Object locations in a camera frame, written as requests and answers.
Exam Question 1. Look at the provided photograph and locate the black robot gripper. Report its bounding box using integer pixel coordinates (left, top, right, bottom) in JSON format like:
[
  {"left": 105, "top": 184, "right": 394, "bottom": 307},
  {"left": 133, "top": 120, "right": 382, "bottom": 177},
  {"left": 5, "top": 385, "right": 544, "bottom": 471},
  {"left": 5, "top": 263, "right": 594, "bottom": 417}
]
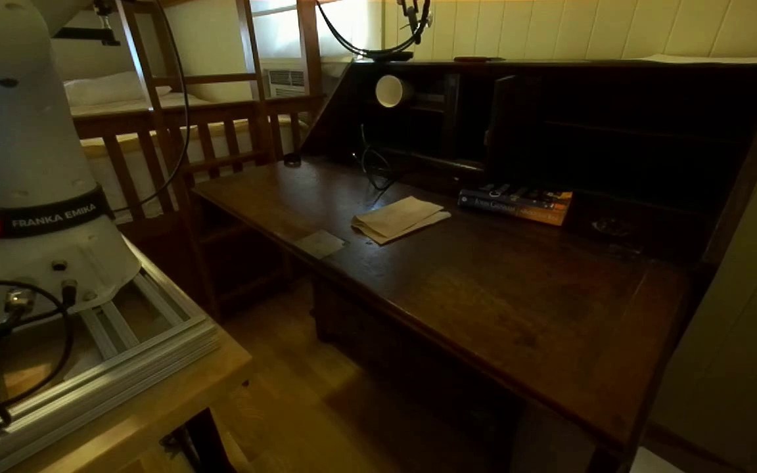
[{"left": 397, "top": 0, "right": 432, "bottom": 33}]

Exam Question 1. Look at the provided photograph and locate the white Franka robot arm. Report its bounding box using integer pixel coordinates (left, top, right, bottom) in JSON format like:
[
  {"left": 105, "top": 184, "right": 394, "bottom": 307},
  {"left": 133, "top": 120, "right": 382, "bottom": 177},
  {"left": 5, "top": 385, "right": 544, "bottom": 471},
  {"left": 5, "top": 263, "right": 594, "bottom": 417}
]
[{"left": 0, "top": 0, "right": 139, "bottom": 312}]

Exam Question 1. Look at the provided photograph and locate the black flat device on desk top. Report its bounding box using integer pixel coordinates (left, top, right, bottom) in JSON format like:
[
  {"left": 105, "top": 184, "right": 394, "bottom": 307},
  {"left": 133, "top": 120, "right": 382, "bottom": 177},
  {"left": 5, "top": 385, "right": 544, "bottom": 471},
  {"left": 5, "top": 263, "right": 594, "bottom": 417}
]
[{"left": 367, "top": 50, "right": 414, "bottom": 64}]

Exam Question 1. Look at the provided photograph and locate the cream paper notebook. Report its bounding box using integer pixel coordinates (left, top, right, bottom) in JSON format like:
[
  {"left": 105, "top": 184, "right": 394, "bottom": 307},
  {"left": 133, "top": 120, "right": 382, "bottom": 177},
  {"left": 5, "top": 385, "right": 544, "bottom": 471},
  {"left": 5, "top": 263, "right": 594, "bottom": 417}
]
[{"left": 353, "top": 198, "right": 449, "bottom": 244}]

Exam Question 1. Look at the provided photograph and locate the blue patterned box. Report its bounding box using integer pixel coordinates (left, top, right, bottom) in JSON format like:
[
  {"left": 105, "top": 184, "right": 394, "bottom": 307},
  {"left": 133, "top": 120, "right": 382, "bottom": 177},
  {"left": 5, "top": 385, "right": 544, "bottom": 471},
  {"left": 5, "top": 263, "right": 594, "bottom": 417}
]
[{"left": 459, "top": 184, "right": 573, "bottom": 225}]

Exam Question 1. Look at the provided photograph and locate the small white paper card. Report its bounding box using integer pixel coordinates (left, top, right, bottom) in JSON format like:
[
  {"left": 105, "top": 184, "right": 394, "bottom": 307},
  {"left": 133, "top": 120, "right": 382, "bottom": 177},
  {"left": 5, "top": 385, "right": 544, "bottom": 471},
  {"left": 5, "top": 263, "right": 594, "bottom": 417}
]
[{"left": 298, "top": 230, "right": 346, "bottom": 257}]

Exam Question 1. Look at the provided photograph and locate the dark wooden secretary desk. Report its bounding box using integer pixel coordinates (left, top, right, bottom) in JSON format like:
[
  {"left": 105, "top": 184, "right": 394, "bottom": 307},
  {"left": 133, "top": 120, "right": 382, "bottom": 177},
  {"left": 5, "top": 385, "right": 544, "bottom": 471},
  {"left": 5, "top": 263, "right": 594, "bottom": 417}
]
[{"left": 200, "top": 60, "right": 757, "bottom": 473}]

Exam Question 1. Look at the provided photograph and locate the white pillow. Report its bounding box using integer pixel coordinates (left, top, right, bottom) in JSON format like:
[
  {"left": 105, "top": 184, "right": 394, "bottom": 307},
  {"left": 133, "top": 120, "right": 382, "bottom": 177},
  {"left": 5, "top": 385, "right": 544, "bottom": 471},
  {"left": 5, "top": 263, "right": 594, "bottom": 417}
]
[{"left": 63, "top": 70, "right": 150, "bottom": 111}]

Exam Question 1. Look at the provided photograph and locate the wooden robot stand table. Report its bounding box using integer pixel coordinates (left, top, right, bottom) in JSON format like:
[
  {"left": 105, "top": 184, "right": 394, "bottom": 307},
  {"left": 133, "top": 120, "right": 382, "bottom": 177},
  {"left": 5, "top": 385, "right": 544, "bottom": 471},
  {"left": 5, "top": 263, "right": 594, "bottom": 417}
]
[{"left": 20, "top": 328, "right": 252, "bottom": 473}]

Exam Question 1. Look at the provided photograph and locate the black cable on desk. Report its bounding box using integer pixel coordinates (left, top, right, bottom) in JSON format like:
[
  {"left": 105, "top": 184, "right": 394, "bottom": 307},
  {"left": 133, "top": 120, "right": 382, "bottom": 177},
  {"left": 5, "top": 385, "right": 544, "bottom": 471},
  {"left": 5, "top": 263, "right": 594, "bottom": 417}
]
[{"left": 353, "top": 120, "right": 403, "bottom": 209}]

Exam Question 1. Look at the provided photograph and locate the white wall air vent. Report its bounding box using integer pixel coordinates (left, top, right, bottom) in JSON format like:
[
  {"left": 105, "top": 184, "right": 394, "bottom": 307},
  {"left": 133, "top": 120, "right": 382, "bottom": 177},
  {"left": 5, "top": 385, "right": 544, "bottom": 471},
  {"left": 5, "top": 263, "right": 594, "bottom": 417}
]
[{"left": 268, "top": 67, "right": 305, "bottom": 90}]

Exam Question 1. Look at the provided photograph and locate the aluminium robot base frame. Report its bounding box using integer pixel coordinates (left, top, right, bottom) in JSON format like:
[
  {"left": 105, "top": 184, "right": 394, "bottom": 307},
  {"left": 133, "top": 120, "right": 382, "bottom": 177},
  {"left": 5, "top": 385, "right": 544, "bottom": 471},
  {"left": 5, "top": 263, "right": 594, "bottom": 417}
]
[{"left": 0, "top": 261, "right": 217, "bottom": 473}]

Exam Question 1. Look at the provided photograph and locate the black cable on base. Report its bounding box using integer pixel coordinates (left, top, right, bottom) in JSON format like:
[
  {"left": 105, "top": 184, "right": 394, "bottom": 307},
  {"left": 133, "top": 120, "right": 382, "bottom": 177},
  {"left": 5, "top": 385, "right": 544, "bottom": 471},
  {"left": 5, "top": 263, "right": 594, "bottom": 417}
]
[{"left": 0, "top": 279, "right": 76, "bottom": 430}]

